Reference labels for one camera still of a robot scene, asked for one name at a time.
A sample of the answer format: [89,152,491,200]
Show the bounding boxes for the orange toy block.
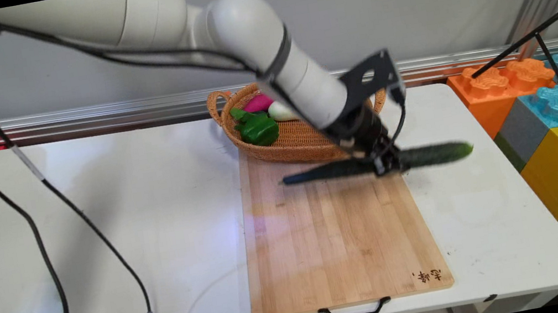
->
[445,54,558,145]

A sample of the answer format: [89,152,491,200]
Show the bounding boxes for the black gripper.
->
[321,98,409,184]

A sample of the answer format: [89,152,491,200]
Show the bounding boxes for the black cable with metal connector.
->
[0,0,304,313]

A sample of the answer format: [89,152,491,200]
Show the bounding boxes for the white radish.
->
[267,97,301,125]

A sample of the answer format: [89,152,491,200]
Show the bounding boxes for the gray toy block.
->
[489,94,556,176]

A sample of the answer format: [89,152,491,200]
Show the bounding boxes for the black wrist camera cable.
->
[381,84,416,148]

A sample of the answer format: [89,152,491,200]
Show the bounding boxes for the black cutting board handle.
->
[317,296,394,313]

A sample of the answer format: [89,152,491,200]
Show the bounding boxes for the purple sweet potato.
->
[241,92,276,116]

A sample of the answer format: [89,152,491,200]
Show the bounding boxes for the aluminium rail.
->
[0,29,558,150]

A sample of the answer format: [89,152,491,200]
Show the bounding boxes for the woven wicker basket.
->
[205,62,397,179]

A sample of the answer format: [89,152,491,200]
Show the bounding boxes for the green bell pepper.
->
[230,101,283,151]

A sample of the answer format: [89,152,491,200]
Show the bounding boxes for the bamboo cutting board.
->
[226,122,457,313]

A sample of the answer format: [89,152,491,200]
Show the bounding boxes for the long dark green cucumber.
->
[280,138,477,190]

